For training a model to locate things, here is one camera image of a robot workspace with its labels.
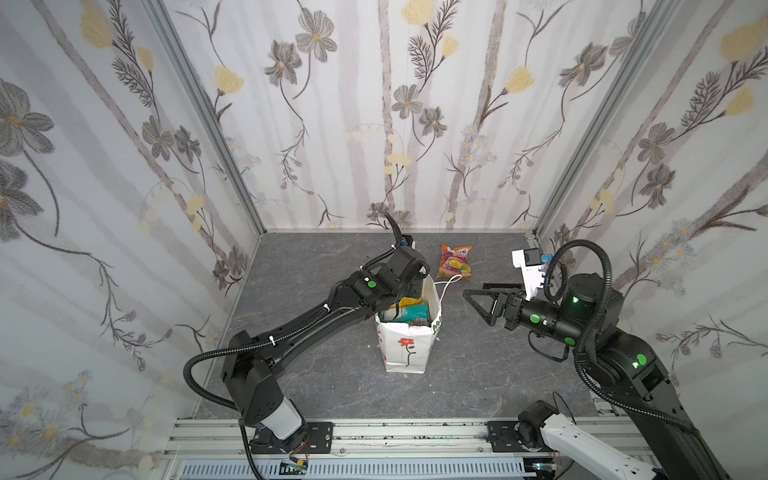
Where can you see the aluminium corner post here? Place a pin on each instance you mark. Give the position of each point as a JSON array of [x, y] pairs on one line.
[[630, 69], [204, 109]]

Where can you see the white slotted cable duct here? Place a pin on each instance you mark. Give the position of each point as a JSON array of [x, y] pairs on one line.
[[413, 468]]

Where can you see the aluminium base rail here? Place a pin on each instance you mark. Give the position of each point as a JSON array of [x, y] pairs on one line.
[[405, 438]]

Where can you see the yellow chips bag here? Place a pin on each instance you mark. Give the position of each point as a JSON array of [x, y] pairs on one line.
[[405, 302]]

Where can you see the white floral paper bag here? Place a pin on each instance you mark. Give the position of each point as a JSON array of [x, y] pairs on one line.
[[406, 349]]

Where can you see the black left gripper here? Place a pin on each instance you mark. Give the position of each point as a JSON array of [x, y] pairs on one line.
[[414, 288]]

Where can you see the pink orange candy bag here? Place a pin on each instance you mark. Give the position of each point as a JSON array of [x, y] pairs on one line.
[[455, 261]]

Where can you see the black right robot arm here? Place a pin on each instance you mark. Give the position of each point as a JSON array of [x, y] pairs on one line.
[[575, 304]]

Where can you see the small green circuit board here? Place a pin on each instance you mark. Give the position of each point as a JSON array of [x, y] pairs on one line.
[[293, 467]]

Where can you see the left aluminium corner post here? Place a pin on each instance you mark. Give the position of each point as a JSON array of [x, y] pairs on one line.
[[204, 109]]

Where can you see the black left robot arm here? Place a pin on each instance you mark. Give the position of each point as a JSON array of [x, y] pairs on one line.
[[253, 363]]

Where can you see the teal snack bag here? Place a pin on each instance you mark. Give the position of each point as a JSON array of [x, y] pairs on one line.
[[412, 315]]

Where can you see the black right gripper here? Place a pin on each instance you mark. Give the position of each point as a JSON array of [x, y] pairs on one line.
[[510, 309]]

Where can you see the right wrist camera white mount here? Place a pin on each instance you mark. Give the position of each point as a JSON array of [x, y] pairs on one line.
[[533, 265]]

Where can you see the right aluminium corner post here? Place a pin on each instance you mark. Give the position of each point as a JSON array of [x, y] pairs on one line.
[[630, 69]]

